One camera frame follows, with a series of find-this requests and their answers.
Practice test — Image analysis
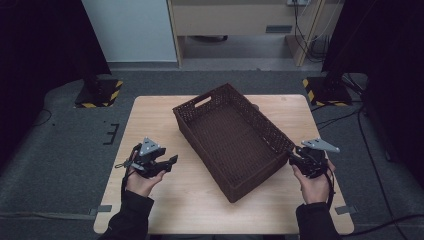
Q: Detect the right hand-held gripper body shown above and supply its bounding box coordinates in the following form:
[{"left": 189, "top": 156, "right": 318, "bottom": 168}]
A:
[{"left": 294, "top": 138, "right": 341, "bottom": 179}]

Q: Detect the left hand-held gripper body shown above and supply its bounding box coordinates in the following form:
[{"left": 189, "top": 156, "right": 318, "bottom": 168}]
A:
[{"left": 114, "top": 136, "right": 167, "bottom": 179}]

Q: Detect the brown woven basket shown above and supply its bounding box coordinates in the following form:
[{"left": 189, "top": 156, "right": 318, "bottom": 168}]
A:
[{"left": 172, "top": 82, "right": 296, "bottom": 204}]

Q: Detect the person's left hand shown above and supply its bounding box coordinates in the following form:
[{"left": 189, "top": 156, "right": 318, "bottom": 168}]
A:
[{"left": 124, "top": 167, "right": 167, "bottom": 198}]

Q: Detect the person's right hand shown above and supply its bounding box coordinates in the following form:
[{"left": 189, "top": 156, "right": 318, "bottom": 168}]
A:
[{"left": 291, "top": 159, "right": 336, "bottom": 205}]

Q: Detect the grey tape strip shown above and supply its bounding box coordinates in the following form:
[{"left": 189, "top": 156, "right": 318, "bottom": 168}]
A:
[
  {"left": 89, "top": 204, "right": 113, "bottom": 216},
  {"left": 334, "top": 205, "right": 358, "bottom": 215}
]

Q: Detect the black yellow striped stand base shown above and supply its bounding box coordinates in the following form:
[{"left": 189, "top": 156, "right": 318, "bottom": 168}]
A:
[
  {"left": 302, "top": 76, "right": 354, "bottom": 108},
  {"left": 73, "top": 78, "right": 124, "bottom": 109}
]

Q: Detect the black curtain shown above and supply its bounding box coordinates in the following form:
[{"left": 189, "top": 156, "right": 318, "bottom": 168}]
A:
[
  {"left": 0, "top": 0, "right": 112, "bottom": 168},
  {"left": 321, "top": 0, "right": 424, "bottom": 188}
]

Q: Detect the black round object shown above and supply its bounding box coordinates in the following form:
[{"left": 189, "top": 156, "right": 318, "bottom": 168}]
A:
[{"left": 190, "top": 34, "right": 230, "bottom": 43}]

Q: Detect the white cabinet panel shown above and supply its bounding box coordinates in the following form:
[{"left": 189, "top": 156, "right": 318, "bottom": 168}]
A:
[{"left": 80, "top": 0, "right": 178, "bottom": 63}]

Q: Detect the light wooden desk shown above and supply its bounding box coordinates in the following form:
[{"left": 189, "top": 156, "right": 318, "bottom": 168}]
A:
[{"left": 166, "top": 0, "right": 326, "bottom": 68}]

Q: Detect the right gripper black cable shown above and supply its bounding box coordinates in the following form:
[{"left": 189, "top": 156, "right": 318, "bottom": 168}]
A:
[{"left": 324, "top": 166, "right": 336, "bottom": 209}]

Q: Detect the black floor cable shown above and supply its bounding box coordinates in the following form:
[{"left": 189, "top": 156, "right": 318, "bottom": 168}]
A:
[
  {"left": 343, "top": 213, "right": 424, "bottom": 238},
  {"left": 31, "top": 108, "right": 53, "bottom": 128},
  {"left": 314, "top": 107, "right": 364, "bottom": 130},
  {"left": 357, "top": 104, "right": 401, "bottom": 240}
]

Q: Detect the hanging black cable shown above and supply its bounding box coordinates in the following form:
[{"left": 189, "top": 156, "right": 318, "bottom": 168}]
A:
[{"left": 292, "top": 0, "right": 331, "bottom": 64}]

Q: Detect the hanging white cable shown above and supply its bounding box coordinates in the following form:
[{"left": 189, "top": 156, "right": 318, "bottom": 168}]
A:
[{"left": 309, "top": 0, "right": 344, "bottom": 43}]

